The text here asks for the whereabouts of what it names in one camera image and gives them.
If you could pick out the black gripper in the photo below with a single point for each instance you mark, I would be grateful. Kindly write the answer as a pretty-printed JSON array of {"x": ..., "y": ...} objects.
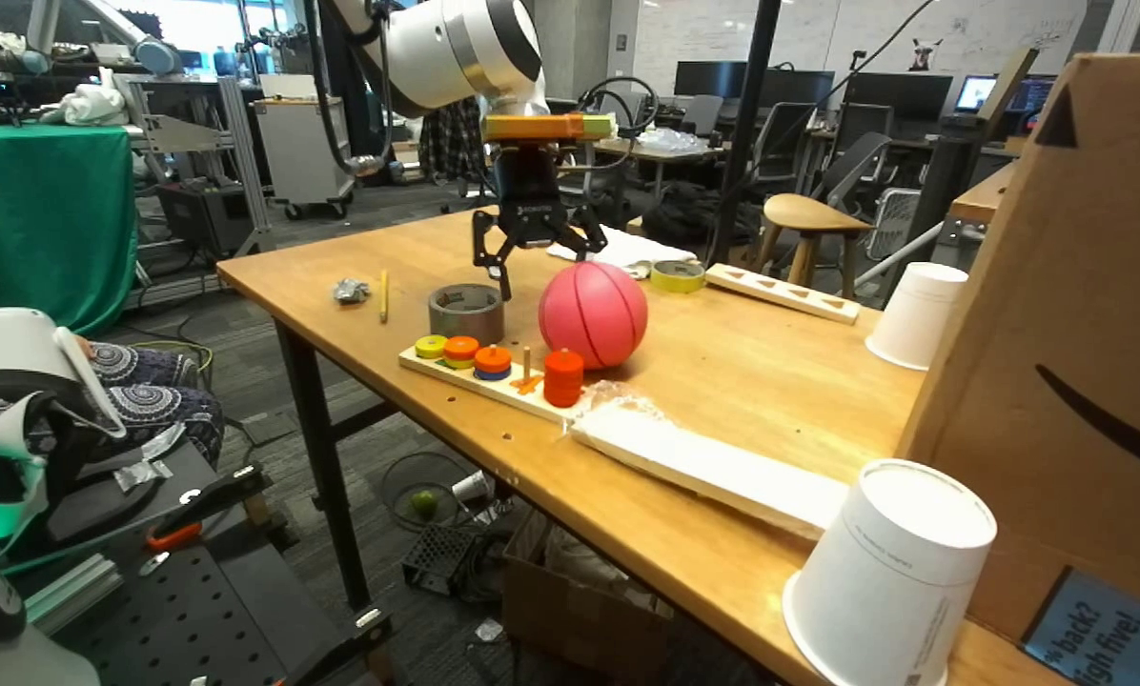
[{"x": 544, "y": 193}]

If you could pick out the pink rubber basketball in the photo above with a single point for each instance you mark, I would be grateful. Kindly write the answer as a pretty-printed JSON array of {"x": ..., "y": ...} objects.
[{"x": 594, "y": 315}]

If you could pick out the grey duct tape roll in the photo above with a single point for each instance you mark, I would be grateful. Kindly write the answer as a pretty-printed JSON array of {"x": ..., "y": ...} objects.
[{"x": 465, "y": 327}]

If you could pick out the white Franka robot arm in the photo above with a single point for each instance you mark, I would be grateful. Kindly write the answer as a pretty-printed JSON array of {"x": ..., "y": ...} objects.
[{"x": 455, "y": 49}]

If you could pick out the crumpled foil ball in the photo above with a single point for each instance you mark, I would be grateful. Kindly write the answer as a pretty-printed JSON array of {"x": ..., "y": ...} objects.
[{"x": 354, "y": 291}]

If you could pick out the brown cardboard box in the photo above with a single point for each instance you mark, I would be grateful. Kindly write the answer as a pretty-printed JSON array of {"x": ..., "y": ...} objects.
[{"x": 1075, "y": 316}]

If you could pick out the red wooden cylinder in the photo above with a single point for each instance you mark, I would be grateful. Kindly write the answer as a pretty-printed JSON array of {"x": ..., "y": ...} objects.
[{"x": 566, "y": 380}]

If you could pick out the small yellow green block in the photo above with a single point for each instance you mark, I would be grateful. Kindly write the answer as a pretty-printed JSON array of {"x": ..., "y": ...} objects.
[{"x": 679, "y": 274}]

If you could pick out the yellow pencil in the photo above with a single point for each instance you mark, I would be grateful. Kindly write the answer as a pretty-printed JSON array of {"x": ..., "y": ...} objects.
[{"x": 384, "y": 297}]

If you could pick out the black metal pole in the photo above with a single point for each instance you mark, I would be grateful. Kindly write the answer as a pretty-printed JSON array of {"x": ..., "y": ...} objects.
[{"x": 749, "y": 127}]

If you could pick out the wooden strip with slots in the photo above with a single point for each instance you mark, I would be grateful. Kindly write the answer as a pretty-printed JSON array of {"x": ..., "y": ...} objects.
[{"x": 783, "y": 291}]

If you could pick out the black computer monitor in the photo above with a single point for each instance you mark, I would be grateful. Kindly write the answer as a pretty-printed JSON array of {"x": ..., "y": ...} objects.
[
  {"x": 899, "y": 99},
  {"x": 722, "y": 78}
]

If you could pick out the black office chair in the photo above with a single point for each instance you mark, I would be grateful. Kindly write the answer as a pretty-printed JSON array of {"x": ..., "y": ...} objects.
[{"x": 783, "y": 138}]

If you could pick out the white cart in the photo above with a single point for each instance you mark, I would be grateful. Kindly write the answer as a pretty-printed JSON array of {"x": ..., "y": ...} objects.
[{"x": 301, "y": 152}]

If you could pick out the pale flat wooden board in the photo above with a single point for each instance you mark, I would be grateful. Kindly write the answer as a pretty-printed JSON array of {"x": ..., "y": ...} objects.
[{"x": 708, "y": 461}]

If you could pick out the round wooden stool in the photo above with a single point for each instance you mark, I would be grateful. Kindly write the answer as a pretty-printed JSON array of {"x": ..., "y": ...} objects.
[{"x": 815, "y": 209}]

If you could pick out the grey office chair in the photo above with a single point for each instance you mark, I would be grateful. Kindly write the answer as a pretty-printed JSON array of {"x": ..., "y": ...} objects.
[{"x": 857, "y": 165}]

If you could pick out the white paper cup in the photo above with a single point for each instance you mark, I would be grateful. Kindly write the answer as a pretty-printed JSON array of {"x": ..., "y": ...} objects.
[
  {"x": 915, "y": 316},
  {"x": 892, "y": 584}
]

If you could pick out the wooden top workbench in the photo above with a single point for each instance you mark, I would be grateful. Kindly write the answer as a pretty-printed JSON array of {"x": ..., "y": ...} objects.
[{"x": 981, "y": 197}]

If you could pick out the lit computer screen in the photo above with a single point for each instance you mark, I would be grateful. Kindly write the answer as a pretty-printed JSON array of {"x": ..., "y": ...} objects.
[{"x": 979, "y": 91}]

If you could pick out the green table cloth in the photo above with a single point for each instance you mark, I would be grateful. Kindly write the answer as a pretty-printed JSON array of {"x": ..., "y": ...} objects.
[{"x": 40, "y": 214}]

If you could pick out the black perforated plate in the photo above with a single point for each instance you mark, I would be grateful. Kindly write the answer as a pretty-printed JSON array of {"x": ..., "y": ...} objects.
[{"x": 199, "y": 622}]

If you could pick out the white headset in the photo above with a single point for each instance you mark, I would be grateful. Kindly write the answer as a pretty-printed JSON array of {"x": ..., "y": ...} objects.
[{"x": 9, "y": 345}]

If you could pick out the tan wrist camera mount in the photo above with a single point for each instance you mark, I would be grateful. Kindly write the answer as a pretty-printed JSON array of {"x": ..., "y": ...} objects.
[{"x": 544, "y": 127}]

